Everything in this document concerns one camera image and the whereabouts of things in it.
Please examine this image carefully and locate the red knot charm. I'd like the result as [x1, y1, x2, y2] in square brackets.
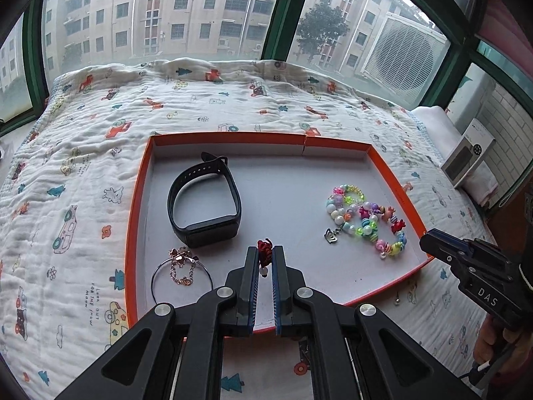
[256, 238, 275, 278]

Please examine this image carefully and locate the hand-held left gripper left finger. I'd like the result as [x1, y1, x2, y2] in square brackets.
[54, 246, 261, 400]

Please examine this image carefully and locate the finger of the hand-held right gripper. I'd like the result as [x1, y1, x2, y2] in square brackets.
[420, 231, 461, 268]
[429, 228, 474, 255]

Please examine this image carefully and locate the small translucent bead bracelet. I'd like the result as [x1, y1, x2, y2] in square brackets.
[333, 183, 365, 206]

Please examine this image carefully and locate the beige apartment building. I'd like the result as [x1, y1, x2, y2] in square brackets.
[0, 0, 421, 76]

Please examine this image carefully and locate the white box with grey window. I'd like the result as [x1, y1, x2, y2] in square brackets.
[440, 119, 496, 188]

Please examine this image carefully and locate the colourful candy bead bracelet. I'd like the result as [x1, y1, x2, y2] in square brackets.
[357, 202, 409, 260]

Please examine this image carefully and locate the black smart band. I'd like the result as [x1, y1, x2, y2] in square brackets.
[167, 152, 243, 248]

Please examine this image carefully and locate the white cartoon printed blanket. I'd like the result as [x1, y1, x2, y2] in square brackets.
[0, 58, 500, 400]

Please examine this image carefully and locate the person's right hand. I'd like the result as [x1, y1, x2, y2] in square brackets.
[474, 318, 507, 365]

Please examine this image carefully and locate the white pillow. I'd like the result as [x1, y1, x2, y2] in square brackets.
[410, 105, 500, 205]

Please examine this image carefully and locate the rose gold chain bracelet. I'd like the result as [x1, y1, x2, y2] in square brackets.
[168, 248, 200, 287]

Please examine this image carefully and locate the pink curtain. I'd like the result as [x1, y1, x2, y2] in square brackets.
[475, 0, 533, 63]

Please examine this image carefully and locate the green tree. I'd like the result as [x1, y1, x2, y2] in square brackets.
[295, 3, 350, 65]

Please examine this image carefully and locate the thin silver bangle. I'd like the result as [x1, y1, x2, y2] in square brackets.
[151, 254, 214, 305]

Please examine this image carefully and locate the green window frame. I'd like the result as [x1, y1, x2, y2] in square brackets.
[0, 0, 533, 217]

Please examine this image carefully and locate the orange rimmed cardboard tray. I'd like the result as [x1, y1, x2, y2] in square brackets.
[124, 131, 436, 334]

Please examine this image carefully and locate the white louvred outdoor unit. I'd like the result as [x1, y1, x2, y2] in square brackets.
[360, 12, 448, 107]

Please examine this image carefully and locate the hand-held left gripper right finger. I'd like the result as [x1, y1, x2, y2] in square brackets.
[270, 245, 479, 400]

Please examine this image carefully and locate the pastel pearl bead bracelet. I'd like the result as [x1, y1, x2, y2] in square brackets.
[325, 198, 359, 228]

